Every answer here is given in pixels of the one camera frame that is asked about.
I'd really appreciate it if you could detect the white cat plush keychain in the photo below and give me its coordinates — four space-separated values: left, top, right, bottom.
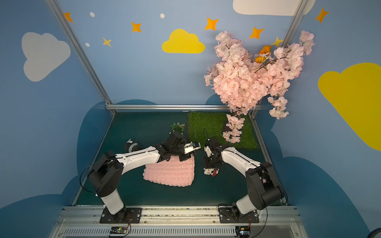
203 168 219 177

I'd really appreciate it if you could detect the pink knitted bag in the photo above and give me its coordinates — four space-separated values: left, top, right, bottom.
143 155 195 187

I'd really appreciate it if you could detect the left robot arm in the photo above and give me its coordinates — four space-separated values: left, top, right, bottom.
87 131 200 216

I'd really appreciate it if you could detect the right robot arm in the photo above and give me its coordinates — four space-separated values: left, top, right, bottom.
204 137 286 215

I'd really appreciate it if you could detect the small potted succulent plant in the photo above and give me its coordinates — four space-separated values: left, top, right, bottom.
171 122 185 134

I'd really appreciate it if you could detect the green artificial grass mat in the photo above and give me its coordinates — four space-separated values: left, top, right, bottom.
187 111 259 150

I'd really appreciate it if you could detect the pink cherry blossom tree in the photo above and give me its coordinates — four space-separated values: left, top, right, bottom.
204 30 315 143

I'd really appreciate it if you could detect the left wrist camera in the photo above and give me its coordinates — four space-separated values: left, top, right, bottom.
184 141 201 154

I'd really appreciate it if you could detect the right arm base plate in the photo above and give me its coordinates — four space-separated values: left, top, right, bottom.
217 206 260 224

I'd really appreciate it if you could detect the aluminium back frame bar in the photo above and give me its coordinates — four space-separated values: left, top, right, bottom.
105 104 229 111

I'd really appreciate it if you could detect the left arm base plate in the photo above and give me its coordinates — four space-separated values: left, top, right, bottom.
99 207 142 224

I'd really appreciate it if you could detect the aluminium front rail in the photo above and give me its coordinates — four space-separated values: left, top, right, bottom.
50 205 308 238

